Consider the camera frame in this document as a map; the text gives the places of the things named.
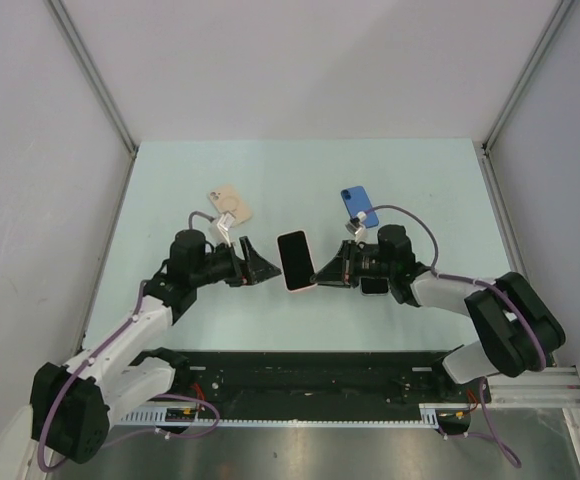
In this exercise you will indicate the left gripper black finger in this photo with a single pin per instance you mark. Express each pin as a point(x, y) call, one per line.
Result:
point(259, 271)
point(250, 255)

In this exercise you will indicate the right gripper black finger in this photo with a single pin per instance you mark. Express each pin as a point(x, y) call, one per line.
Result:
point(331, 278)
point(335, 269)

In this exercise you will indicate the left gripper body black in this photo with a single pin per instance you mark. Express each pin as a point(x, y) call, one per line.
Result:
point(237, 269)

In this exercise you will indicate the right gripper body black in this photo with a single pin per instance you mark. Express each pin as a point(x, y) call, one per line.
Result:
point(358, 263)

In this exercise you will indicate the pink phone case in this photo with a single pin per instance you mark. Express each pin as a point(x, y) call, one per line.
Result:
point(302, 289)

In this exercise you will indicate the beige phone case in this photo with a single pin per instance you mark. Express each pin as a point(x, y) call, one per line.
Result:
point(226, 199)

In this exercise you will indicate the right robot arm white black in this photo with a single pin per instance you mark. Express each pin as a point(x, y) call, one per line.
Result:
point(516, 330)

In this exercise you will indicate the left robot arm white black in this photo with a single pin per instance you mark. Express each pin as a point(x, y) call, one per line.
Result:
point(75, 404)

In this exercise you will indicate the blue phone case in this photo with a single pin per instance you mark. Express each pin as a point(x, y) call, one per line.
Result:
point(355, 200)

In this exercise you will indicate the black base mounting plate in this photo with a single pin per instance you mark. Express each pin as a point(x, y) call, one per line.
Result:
point(341, 387)

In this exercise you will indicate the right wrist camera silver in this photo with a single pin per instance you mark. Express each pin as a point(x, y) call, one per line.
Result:
point(357, 228)

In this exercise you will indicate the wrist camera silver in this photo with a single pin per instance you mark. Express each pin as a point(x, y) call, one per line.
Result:
point(220, 228)
point(357, 228)

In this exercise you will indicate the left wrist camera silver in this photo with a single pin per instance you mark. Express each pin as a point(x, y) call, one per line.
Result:
point(220, 228)

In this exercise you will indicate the right aluminium side rail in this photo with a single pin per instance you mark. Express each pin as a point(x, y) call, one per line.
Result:
point(503, 220)

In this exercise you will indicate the aluminium frame front rail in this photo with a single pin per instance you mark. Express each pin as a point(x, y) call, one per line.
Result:
point(554, 387)

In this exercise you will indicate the right aluminium corner post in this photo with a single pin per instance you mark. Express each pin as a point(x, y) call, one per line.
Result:
point(548, 36)

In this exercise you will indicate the aluminium corner post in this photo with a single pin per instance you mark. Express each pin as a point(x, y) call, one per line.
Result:
point(87, 65)
point(548, 36)

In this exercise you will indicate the left aluminium corner post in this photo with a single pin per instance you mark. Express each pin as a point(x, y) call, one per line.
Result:
point(87, 65)

